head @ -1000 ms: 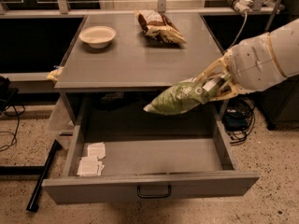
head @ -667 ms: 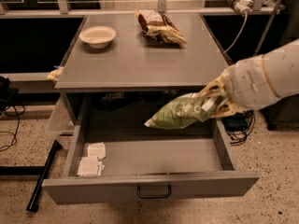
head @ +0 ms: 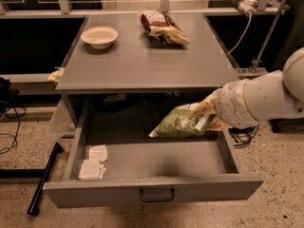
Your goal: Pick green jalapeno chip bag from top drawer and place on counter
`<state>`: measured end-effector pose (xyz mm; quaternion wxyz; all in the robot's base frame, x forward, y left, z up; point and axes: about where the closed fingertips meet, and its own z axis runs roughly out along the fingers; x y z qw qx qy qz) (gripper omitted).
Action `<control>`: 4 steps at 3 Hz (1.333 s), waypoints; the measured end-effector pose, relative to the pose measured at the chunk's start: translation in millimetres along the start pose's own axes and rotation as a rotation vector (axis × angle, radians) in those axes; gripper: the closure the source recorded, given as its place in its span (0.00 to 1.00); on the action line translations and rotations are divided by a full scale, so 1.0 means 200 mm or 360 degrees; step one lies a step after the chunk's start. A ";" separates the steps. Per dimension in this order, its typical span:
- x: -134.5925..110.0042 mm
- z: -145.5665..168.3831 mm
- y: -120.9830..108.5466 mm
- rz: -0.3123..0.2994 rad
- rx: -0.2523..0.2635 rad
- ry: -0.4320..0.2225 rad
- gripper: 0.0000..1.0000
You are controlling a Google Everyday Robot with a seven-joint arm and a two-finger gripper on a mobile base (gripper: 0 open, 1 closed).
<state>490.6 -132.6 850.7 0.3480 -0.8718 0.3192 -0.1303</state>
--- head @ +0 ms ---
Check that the grey cabinet with counter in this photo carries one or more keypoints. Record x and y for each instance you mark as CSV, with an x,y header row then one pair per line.
x,y
137,63

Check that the black floor bar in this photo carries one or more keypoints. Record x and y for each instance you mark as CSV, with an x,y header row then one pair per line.
x,y
33,209

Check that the white paper bowl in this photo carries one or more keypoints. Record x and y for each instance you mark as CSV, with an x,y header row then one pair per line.
x,y
100,37

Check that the green jalapeno chip bag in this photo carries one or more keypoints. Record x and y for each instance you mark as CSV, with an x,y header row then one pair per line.
x,y
181,123

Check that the grey side bracket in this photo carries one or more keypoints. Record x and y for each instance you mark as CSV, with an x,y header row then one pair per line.
x,y
247,73

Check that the white paper packet upper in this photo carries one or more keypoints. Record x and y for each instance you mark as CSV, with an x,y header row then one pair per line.
x,y
98,152

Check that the open grey drawer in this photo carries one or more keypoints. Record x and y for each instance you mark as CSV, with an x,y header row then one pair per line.
x,y
202,168

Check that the white power strip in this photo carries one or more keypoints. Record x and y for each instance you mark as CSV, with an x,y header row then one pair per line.
x,y
247,7

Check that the white paper packet lower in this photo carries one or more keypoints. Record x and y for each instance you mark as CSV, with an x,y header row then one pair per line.
x,y
91,170

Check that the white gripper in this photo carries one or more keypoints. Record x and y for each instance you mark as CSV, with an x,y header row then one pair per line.
x,y
232,104

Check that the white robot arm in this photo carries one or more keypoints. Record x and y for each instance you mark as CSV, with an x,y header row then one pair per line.
x,y
246,103

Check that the yellow object beside cabinet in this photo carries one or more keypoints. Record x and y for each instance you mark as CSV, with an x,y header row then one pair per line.
x,y
55,76

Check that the black drawer handle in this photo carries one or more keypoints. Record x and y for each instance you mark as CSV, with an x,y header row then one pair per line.
x,y
157,195

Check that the white paper packet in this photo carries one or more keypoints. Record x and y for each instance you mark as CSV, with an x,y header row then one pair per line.
x,y
98,152
91,170

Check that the brown chip bag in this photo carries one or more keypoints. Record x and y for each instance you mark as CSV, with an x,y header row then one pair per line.
x,y
162,27

